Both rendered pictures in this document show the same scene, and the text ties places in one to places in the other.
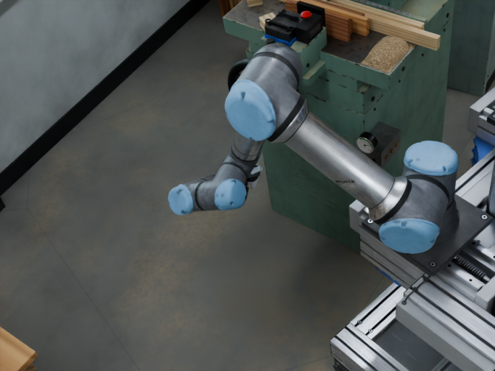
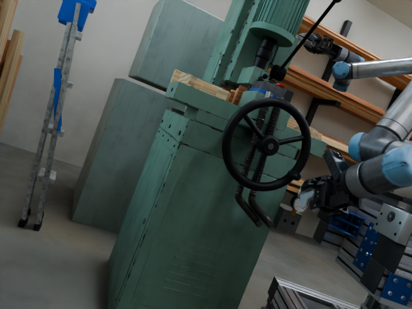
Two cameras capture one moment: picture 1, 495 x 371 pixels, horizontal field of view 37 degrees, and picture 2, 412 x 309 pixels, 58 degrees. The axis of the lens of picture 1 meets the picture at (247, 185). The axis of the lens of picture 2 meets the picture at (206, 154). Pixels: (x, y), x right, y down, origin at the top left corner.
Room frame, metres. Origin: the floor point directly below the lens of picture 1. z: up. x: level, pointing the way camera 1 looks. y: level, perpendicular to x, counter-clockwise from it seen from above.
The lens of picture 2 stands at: (1.25, 0.98, 0.80)
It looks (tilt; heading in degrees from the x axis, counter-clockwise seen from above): 4 degrees down; 298
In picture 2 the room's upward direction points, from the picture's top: 21 degrees clockwise
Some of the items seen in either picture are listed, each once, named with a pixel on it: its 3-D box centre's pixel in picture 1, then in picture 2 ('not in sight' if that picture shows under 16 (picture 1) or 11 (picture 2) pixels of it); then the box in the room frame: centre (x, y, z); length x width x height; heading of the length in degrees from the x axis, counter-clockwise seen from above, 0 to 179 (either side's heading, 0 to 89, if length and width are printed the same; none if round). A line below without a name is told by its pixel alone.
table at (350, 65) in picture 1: (311, 42); (249, 121); (1.80, -0.27, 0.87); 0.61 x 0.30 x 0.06; 44
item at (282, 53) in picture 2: not in sight; (282, 53); (1.92, -0.61, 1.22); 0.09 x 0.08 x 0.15; 134
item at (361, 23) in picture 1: (333, 16); not in sight; (1.83, -0.35, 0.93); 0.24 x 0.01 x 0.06; 44
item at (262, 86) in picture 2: (293, 26); (272, 91); (1.74, -0.22, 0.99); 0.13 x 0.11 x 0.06; 44
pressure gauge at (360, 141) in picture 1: (367, 143); (298, 205); (1.55, -0.38, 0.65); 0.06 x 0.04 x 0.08; 44
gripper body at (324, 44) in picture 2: not in sight; (326, 47); (1.81, -0.83, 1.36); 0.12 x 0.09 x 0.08; 44
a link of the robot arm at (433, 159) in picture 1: (429, 174); not in sight; (1.09, -0.41, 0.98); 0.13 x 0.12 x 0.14; 148
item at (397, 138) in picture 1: (380, 146); (282, 216); (1.59, -0.43, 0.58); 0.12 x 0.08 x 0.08; 134
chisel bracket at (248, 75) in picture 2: not in sight; (252, 80); (1.89, -0.36, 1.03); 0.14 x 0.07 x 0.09; 134
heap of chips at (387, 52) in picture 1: (387, 48); (308, 131); (1.64, -0.46, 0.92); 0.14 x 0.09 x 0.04; 134
